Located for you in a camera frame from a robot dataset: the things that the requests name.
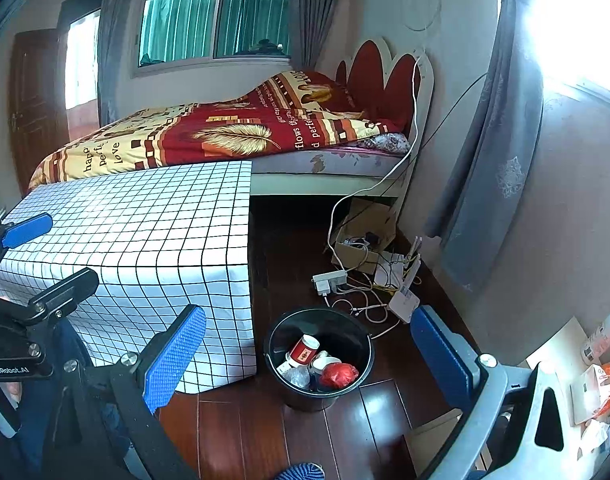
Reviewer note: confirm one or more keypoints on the brown wooden door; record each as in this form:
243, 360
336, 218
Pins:
35, 110

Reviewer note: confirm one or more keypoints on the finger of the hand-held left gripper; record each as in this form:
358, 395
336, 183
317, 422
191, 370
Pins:
70, 285
27, 230

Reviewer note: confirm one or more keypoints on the grey window curtain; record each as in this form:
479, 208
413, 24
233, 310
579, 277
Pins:
317, 10
120, 45

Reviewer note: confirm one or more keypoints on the red plastic bag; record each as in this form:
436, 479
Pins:
340, 375

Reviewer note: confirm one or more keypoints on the grey floral mattress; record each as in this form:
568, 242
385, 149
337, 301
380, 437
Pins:
345, 160

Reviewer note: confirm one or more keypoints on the red paper cup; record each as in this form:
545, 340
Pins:
302, 352

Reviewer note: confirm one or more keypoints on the white paper sheet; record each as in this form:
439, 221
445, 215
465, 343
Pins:
389, 270

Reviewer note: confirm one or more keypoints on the cardboard box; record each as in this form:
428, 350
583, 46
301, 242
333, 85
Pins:
370, 220

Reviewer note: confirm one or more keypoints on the white bed frame red headboard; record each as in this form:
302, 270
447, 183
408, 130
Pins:
367, 70

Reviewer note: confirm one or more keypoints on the table with checkered tablecloth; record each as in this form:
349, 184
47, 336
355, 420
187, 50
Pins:
160, 235

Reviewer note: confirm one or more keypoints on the black plastic bucket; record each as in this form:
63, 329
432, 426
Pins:
310, 402

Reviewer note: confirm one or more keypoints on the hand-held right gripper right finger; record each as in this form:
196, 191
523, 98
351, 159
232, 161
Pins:
442, 360

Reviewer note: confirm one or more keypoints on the clear plastic bag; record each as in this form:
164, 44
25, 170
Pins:
297, 377

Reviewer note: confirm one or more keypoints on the large sliding window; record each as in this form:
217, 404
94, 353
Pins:
210, 15

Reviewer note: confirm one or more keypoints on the grey floral pillow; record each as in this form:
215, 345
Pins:
387, 142

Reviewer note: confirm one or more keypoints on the brown cardboard piece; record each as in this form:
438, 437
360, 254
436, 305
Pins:
435, 445

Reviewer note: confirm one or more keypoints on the bright doorway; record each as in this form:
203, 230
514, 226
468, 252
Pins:
82, 60

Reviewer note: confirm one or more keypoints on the white router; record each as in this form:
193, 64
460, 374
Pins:
405, 305

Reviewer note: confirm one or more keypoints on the white flat box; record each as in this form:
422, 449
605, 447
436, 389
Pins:
587, 395

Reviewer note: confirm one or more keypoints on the person's left hand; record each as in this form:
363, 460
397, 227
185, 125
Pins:
12, 392

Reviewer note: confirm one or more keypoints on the blue striped slipper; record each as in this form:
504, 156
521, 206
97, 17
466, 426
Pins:
300, 472

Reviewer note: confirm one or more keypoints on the blue patterned paper cup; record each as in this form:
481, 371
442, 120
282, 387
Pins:
322, 361

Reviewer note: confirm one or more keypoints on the grey patterned curtain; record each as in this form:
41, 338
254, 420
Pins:
495, 135

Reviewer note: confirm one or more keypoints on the bed with red blanket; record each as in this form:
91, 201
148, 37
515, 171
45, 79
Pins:
210, 135

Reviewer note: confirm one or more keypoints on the white power strip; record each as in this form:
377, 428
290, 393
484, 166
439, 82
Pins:
330, 280

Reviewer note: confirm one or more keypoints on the white side table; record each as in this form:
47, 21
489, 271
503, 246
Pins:
550, 360

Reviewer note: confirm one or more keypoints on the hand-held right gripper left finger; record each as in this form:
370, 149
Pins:
177, 355

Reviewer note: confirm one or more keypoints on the bright side window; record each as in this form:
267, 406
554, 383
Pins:
580, 15

